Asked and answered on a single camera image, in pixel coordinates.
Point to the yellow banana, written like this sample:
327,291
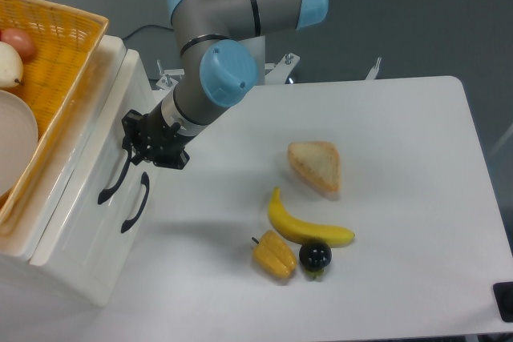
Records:
300,231

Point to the dark purple eggplant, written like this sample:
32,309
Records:
315,257

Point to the red apple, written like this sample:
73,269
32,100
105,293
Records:
20,41

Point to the yellow woven basket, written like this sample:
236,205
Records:
66,38

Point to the white plate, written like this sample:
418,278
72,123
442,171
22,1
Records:
19,139

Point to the black lower drawer handle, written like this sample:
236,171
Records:
140,202

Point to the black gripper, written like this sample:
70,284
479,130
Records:
153,141

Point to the black corner object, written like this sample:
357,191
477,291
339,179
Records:
503,292

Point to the triangular bread slice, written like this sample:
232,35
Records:
318,165

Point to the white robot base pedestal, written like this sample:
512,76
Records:
256,47

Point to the metal table clamp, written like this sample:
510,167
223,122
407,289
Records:
374,70
168,78
283,71

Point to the white pear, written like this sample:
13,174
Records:
11,67

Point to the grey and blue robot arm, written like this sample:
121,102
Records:
218,70

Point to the white drawer cabinet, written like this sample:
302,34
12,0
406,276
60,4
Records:
33,226

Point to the yellow bell pepper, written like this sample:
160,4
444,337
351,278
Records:
273,255

